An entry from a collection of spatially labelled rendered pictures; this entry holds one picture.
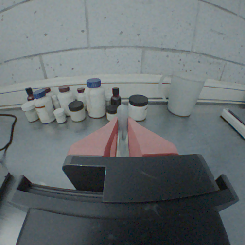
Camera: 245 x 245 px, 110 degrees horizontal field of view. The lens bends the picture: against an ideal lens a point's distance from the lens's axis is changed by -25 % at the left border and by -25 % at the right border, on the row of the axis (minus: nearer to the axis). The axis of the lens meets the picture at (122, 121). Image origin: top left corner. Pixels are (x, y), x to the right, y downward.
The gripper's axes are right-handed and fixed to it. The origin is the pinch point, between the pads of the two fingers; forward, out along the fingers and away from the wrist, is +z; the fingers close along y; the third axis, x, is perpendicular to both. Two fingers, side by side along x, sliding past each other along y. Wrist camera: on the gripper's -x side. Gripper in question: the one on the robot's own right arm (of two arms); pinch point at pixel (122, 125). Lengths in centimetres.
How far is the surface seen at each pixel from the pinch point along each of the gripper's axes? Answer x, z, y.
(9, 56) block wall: -10, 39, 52
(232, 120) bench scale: 14, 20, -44
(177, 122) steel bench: 15.9, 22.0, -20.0
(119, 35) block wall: -11.6, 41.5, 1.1
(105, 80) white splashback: 5.7, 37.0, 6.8
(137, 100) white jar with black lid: 8.6, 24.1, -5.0
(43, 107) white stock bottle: 8.9, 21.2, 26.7
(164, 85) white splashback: 7.7, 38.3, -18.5
